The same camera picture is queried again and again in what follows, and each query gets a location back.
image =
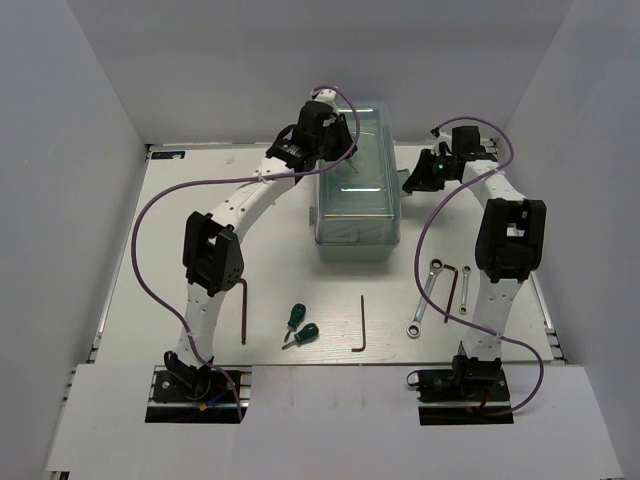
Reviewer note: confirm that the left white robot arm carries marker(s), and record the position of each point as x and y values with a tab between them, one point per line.
212	246

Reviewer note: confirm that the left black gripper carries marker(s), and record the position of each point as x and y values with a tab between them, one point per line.
339	124

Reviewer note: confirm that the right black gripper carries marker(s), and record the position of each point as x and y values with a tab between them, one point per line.
426	181

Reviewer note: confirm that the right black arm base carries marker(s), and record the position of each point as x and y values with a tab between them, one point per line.
468	392

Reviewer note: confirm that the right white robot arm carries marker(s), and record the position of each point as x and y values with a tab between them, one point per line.
510	239

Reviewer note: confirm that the left long hex key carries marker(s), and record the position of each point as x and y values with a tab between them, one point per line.
244	311

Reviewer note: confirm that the large ratchet wrench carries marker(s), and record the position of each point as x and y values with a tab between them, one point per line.
413	330

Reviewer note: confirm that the small combination wrench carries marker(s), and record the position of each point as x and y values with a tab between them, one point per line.
466	272

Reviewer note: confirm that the green stubby screwdriver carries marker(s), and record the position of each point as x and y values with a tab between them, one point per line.
307	334
297	315

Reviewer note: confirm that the right red hex key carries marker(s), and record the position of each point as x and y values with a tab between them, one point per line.
455	273

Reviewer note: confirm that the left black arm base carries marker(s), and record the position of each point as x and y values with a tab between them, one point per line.
183	394

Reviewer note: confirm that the middle hex key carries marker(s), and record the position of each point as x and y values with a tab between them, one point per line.
361	348

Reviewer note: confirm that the left blue corner label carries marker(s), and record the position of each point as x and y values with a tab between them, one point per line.
167	155

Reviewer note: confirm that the green plastic toolbox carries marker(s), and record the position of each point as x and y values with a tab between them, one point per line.
357	211

